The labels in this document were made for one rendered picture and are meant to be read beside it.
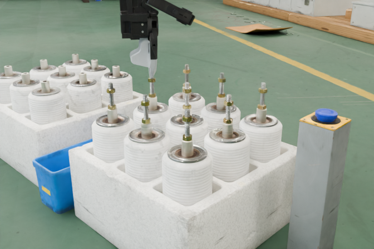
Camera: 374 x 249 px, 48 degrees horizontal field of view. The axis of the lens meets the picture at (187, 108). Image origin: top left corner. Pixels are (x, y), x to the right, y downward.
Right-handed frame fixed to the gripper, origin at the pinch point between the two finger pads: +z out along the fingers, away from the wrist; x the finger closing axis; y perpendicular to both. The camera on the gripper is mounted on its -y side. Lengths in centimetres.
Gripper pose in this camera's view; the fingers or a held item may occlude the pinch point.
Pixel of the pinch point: (153, 71)
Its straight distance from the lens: 100.2
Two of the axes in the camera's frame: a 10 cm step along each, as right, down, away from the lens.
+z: 0.0, 9.4, 3.4
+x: 1.8, 3.4, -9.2
